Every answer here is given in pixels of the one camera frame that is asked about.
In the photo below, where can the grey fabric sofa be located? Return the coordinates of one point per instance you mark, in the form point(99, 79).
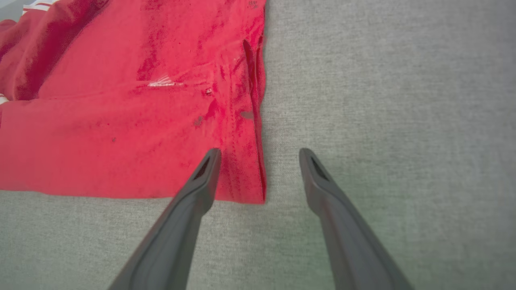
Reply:
point(383, 100)

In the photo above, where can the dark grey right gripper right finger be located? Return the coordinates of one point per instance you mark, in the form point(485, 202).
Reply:
point(350, 241)

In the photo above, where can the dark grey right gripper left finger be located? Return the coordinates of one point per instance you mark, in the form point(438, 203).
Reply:
point(177, 233)

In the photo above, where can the red garment with white stripes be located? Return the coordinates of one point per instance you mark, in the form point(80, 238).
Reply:
point(121, 133)

